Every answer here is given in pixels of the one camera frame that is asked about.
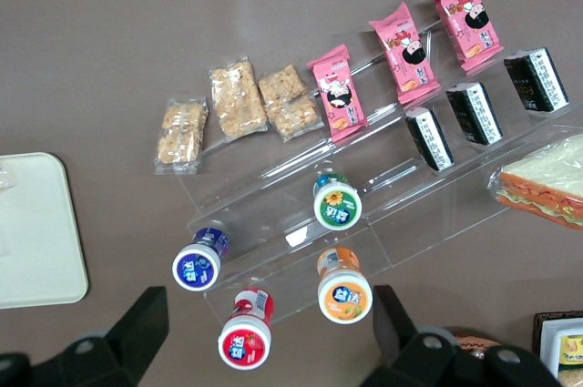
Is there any blue gum bottle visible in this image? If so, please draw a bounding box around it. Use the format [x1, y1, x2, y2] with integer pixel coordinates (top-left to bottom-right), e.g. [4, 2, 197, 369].
[171, 225, 230, 291]

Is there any yellow snack packet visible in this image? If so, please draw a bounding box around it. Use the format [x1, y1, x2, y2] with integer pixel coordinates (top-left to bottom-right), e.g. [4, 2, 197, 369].
[558, 334, 583, 366]

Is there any white rectangular snack tray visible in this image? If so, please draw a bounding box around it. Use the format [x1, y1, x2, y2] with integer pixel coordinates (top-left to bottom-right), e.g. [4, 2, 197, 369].
[532, 311, 583, 382]

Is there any pink cartoon snack packet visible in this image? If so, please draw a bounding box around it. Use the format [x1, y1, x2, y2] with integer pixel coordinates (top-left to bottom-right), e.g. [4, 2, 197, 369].
[305, 44, 369, 143]
[425, 0, 505, 73]
[367, 1, 442, 106]

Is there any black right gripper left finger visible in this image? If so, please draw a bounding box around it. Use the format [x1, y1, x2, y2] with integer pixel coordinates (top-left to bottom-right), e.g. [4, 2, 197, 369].
[0, 285, 170, 387]

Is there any orange gum bottle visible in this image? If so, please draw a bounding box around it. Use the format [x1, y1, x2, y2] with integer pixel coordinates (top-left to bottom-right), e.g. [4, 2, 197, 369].
[316, 246, 374, 325]

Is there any clear-wrapped puffed rice bar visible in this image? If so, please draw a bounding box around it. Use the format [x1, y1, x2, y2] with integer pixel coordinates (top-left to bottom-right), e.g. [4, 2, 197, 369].
[153, 96, 210, 177]
[257, 63, 325, 143]
[208, 56, 270, 138]

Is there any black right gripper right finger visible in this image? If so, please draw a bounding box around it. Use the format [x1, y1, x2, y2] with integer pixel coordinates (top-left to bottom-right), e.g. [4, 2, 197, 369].
[359, 285, 564, 387]

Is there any clear acrylic stepped stand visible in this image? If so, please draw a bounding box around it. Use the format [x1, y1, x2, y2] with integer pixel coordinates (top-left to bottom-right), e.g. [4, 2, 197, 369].
[177, 17, 583, 327]

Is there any green gum bottle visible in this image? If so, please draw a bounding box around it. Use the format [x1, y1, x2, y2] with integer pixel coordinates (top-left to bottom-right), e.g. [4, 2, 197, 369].
[312, 170, 364, 231]

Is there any black and white snack box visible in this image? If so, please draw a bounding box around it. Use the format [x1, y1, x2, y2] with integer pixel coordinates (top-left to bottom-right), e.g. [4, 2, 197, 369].
[404, 107, 455, 173]
[503, 46, 570, 114]
[445, 81, 505, 147]

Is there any beige plastic tray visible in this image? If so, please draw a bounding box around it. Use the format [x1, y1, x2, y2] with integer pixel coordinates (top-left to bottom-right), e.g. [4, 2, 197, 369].
[0, 152, 90, 311]

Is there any plastic wrapped triangle sandwich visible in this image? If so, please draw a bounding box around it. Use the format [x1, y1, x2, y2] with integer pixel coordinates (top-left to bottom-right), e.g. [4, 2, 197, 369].
[486, 134, 583, 231]

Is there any dark brown wicker basket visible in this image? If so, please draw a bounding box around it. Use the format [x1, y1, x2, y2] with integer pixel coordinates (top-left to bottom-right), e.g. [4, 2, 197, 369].
[448, 330, 502, 354]

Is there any red gum bottle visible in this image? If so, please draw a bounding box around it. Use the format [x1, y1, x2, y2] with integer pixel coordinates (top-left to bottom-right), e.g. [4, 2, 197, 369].
[217, 287, 276, 371]

